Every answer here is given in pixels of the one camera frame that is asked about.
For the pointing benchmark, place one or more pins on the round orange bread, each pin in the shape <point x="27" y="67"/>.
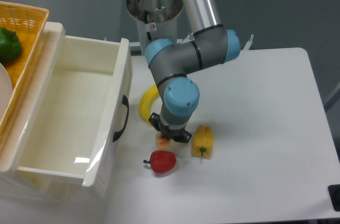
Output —
<point x="162" y="143"/>

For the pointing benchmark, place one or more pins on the green bell pepper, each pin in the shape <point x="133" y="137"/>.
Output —
<point x="11" y="47"/>

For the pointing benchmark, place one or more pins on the black corner object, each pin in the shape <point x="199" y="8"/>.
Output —
<point x="334" y="193"/>

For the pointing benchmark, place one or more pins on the yellow bell pepper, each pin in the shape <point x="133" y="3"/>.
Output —
<point x="202" y="145"/>

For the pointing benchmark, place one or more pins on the yellow woven basket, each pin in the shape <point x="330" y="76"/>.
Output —
<point x="28" y="23"/>

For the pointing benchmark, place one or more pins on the yellow banana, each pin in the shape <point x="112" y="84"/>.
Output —
<point x="146" y="101"/>

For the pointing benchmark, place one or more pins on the white plate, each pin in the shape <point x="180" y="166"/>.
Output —
<point x="6" y="90"/>

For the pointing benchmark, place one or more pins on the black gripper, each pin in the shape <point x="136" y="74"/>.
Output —
<point x="177" y="134"/>

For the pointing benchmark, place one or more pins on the white plastic drawer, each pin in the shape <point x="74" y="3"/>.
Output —
<point x="60" y="138"/>

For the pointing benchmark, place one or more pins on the black drawer handle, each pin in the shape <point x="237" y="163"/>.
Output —
<point x="123" y="118"/>

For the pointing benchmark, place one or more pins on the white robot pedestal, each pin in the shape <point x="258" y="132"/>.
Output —
<point x="155" y="19"/>

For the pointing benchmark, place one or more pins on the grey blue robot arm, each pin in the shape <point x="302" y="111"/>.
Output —
<point x="177" y="38"/>

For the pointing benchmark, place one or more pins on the red bell pepper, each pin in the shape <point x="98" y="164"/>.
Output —
<point x="161" y="161"/>

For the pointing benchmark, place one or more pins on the white bracket behind table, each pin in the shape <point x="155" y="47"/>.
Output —
<point x="248" y="44"/>

